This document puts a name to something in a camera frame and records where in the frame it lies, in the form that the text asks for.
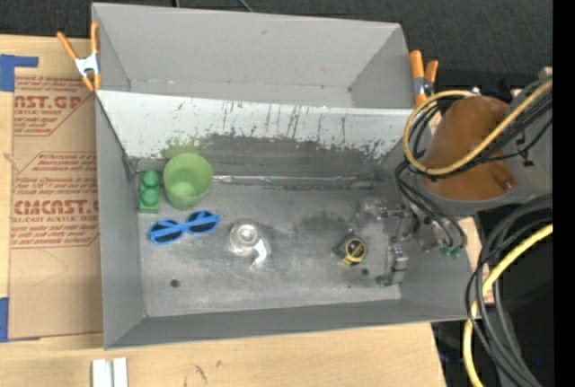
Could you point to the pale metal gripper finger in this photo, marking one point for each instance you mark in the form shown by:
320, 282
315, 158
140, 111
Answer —
397, 261
384, 211

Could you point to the black and yellow tape measure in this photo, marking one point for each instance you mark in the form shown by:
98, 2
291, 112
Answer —
352, 251

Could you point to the grey metal bin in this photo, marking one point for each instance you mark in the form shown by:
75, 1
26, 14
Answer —
278, 286

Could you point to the clear glass jug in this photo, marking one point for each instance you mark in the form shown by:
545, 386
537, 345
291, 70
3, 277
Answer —
245, 237

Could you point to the green plastic cup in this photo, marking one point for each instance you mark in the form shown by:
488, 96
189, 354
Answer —
186, 181

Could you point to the blue sunglasses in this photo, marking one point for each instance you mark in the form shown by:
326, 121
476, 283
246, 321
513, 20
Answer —
164, 232

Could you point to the green toy brick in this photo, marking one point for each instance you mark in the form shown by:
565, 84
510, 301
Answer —
149, 196

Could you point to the brown cardboard board, red print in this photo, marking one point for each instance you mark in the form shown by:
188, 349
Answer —
54, 282

